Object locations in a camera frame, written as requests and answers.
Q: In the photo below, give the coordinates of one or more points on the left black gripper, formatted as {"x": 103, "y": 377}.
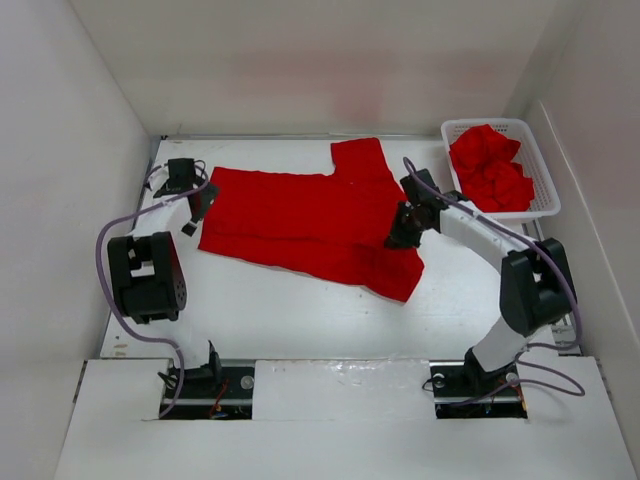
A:
{"x": 207, "y": 196}

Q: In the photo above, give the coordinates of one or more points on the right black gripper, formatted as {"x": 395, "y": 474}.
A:
{"x": 401, "y": 239}

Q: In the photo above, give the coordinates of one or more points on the red t shirt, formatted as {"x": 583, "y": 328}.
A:
{"x": 331, "y": 227}

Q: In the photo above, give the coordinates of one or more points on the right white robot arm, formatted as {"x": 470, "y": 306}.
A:
{"x": 536, "y": 287}

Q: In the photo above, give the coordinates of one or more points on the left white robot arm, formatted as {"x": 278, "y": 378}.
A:
{"x": 137, "y": 257}

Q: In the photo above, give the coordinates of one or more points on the red shirts pile in basket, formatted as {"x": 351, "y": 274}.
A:
{"x": 483, "y": 160}

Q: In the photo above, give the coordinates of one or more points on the white plastic basket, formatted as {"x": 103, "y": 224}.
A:
{"x": 546, "y": 201}

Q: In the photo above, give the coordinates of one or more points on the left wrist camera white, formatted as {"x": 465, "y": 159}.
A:
{"x": 156, "y": 178}

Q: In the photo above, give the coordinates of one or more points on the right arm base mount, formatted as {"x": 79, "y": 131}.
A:
{"x": 457, "y": 397}

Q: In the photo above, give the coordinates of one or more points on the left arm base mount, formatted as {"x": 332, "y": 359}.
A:
{"x": 224, "y": 396}

